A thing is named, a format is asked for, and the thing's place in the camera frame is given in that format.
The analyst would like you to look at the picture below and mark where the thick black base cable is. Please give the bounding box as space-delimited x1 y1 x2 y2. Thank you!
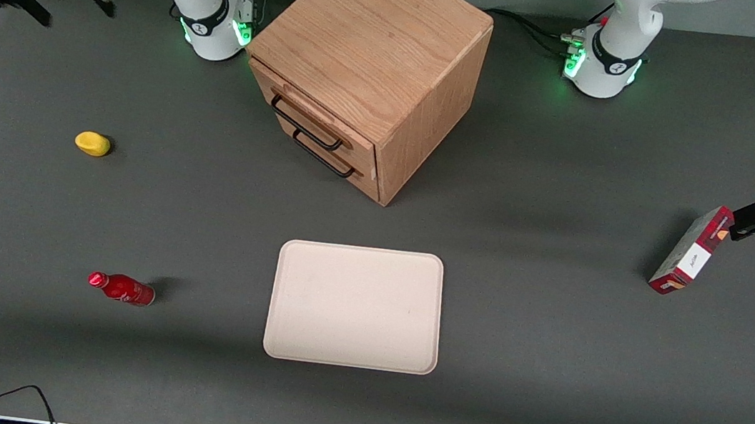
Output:
488 7 579 57

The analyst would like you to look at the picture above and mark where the yellow lemon-shaped object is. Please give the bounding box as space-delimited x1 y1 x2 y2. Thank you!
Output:
73 129 113 159

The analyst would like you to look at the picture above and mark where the red bottle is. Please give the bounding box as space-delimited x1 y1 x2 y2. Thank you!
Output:
85 270 158 309

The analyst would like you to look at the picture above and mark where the beige plastic tray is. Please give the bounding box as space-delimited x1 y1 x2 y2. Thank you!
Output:
261 235 450 378

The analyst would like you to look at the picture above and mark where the red plaid carton box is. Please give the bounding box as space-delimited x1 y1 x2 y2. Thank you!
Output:
647 198 737 304

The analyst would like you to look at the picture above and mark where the wooden drawer front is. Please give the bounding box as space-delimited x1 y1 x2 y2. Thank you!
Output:
251 89 395 204

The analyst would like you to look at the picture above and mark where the black metal drawer handle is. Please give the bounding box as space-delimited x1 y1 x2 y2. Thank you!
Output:
287 127 363 182
265 92 350 154

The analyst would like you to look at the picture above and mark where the thin black base cable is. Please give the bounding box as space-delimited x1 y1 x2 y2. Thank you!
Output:
586 0 617 30

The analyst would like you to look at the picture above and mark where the wooden drawer cabinet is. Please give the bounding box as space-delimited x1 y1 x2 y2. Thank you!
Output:
230 0 498 217

